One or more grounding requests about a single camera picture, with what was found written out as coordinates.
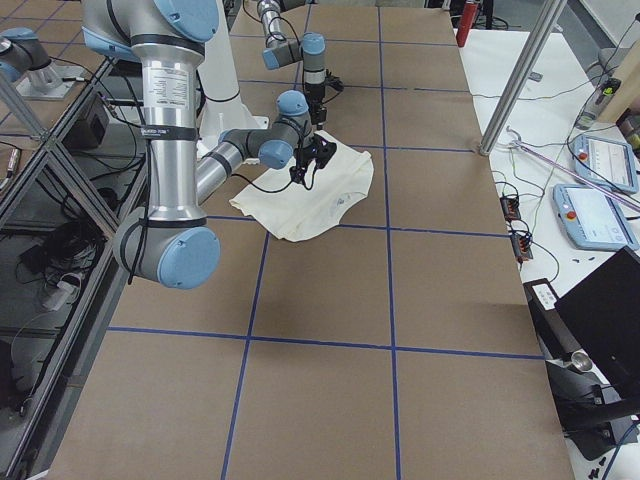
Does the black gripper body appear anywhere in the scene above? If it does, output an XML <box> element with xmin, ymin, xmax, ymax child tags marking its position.
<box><xmin>289</xmin><ymin>134</ymin><xmax>320</xmax><ymax>189</ymax></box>
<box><xmin>304</xmin><ymin>84</ymin><xmax>327</xmax><ymax>126</ymax></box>

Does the cream long-sleeve cat shirt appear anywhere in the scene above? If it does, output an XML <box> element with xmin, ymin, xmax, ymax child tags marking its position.
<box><xmin>229</xmin><ymin>133</ymin><xmax>374</xmax><ymax>242</ymax></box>

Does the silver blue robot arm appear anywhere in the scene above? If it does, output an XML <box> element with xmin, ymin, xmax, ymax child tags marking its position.
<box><xmin>82</xmin><ymin>1</ymin><xmax>322</xmax><ymax>289</ymax></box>
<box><xmin>256</xmin><ymin>0</ymin><xmax>329</xmax><ymax>130</ymax></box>

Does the red cylinder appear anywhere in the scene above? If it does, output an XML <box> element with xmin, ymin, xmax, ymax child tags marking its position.
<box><xmin>458</xmin><ymin>0</ymin><xmax>477</xmax><ymax>31</ymax></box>

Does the clear water bottle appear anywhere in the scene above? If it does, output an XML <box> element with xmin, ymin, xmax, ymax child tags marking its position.
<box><xmin>574</xmin><ymin>77</ymin><xmax>621</xmax><ymax>131</ymax></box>

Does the near blue teach pendant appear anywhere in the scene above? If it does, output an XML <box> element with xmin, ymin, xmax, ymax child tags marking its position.
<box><xmin>552</xmin><ymin>184</ymin><xmax>639</xmax><ymax>252</ymax></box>

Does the blue teach pendant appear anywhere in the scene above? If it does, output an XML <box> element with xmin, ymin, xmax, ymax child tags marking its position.
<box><xmin>552</xmin><ymin>184</ymin><xmax>639</xmax><ymax>252</ymax></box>
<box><xmin>569</xmin><ymin>134</ymin><xmax>639</xmax><ymax>194</ymax></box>

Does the far blue teach pendant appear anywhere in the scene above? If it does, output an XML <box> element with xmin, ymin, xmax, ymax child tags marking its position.
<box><xmin>569</xmin><ymin>134</ymin><xmax>639</xmax><ymax>194</ymax></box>

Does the black laptop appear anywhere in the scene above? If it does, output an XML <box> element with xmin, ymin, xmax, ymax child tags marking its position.
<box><xmin>524</xmin><ymin>247</ymin><xmax>639</xmax><ymax>460</ymax></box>

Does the white camera post base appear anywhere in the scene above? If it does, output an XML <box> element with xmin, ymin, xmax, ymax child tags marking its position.
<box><xmin>197</xmin><ymin>1</ymin><xmax>269</xmax><ymax>158</ymax></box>

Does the black box under frame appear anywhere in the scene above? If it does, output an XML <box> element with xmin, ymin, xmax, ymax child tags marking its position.
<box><xmin>63</xmin><ymin>95</ymin><xmax>109</xmax><ymax>150</ymax></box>

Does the aluminium frame post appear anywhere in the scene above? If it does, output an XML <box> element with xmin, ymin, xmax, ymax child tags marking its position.
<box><xmin>478</xmin><ymin>0</ymin><xmax>567</xmax><ymax>156</ymax></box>

